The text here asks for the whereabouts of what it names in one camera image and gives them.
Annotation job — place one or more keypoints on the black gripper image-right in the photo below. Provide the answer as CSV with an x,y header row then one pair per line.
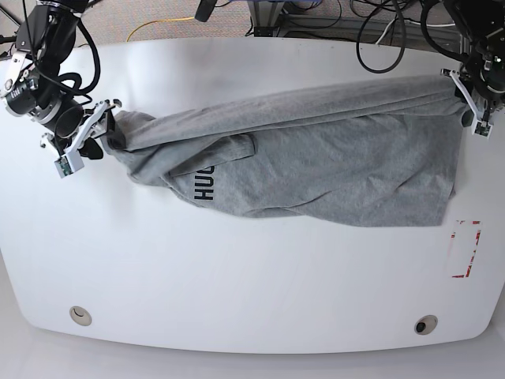
x,y
489,84

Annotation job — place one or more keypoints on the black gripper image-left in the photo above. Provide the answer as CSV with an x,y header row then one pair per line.
x,y
70,116

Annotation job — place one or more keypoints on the grey T-shirt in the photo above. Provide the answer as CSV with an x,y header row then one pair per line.
x,y
370,154

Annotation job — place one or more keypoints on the red tape rectangle marker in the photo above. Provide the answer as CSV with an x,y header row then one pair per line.
x,y
463,248

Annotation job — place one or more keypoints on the black tripod stand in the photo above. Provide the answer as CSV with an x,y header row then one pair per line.
x,y
11,17

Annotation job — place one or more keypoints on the black cylinder object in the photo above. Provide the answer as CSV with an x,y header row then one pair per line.
x,y
204,10

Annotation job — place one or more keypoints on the wrist camera image-right arm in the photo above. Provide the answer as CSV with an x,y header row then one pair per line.
x,y
483,129

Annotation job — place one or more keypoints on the wrist camera image-left arm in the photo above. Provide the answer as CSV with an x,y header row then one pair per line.
x,y
69,164

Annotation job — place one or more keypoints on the left table cable grommet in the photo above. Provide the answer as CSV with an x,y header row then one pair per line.
x,y
80,316

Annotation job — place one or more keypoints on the table cable grommet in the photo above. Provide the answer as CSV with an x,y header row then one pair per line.
x,y
426,325
80,316

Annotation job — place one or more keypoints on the aluminium frame with cables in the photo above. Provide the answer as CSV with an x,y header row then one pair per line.
x,y
340,20

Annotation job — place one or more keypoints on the right table cable grommet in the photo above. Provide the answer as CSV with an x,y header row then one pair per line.
x,y
426,325

